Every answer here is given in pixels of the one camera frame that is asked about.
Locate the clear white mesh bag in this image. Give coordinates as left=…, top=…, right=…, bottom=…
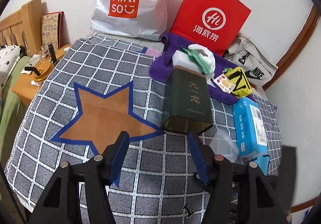
left=209, top=129, right=239, bottom=163

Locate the orange fruit pattern sachet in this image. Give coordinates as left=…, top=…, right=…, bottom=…
left=214, top=74, right=236, bottom=94

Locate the yellow black pouch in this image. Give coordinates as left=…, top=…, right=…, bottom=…
left=225, top=67, right=252, bottom=99

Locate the green snack packet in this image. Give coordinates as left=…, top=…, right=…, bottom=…
left=179, top=44, right=216, bottom=75

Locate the white plush toy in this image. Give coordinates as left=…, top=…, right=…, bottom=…
left=188, top=44, right=216, bottom=87

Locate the brown star mat blue edge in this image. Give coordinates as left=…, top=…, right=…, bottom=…
left=51, top=81, right=163, bottom=155

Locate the dark green tea box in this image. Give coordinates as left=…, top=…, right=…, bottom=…
left=161, top=66, right=213, bottom=135

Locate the light blue tissue pack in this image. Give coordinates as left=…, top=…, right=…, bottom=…
left=232, top=97, right=268, bottom=159

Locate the small green tissue pack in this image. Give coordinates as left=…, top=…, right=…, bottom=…
left=223, top=67, right=232, bottom=74

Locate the white foam block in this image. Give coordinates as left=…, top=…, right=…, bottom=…
left=172, top=50, right=203, bottom=73

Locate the green blanket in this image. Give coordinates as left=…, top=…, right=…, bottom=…
left=1, top=56, right=30, bottom=167

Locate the wooden bedside table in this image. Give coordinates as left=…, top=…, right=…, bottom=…
left=11, top=43, right=72, bottom=107

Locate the grey Nike bag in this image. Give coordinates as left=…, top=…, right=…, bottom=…
left=224, top=34, right=278, bottom=88

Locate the black bottle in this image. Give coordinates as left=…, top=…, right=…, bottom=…
left=47, top=42, right=57, bottom=64

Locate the red Haidilao paper bag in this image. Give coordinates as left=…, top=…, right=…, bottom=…
left=170, top=0, right=251, bottom=56

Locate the patterned book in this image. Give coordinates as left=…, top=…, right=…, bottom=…
left=41, top=11, right=64, bottom=50

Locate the white spotted pillow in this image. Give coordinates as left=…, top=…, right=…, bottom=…
left=0, top=45, right=21, bottom=88

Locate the wooden headboard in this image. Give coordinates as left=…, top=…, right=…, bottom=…
left=0, top=0, right=44, bottom=56

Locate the brown wooden door frame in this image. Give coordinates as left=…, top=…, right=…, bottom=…
left=263, top=5, right=320, bottom=90

